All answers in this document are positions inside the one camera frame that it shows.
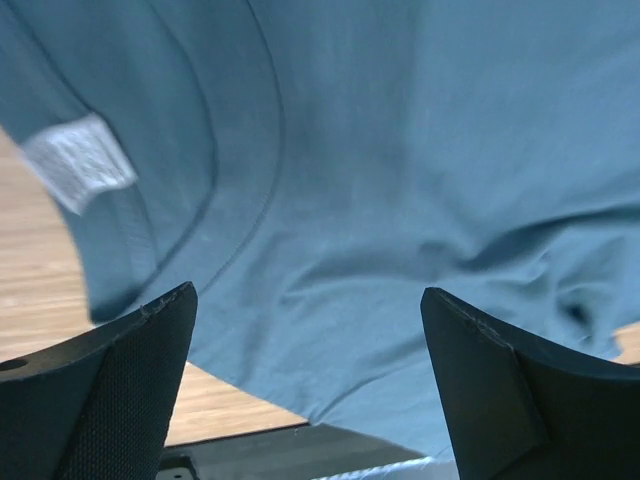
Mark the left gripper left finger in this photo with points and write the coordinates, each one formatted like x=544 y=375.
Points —
x=98 y=406

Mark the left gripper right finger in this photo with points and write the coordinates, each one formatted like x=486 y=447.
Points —
x=518 y=406

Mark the grey-blue t shirt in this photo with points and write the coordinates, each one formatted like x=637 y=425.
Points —
x=313 y=166

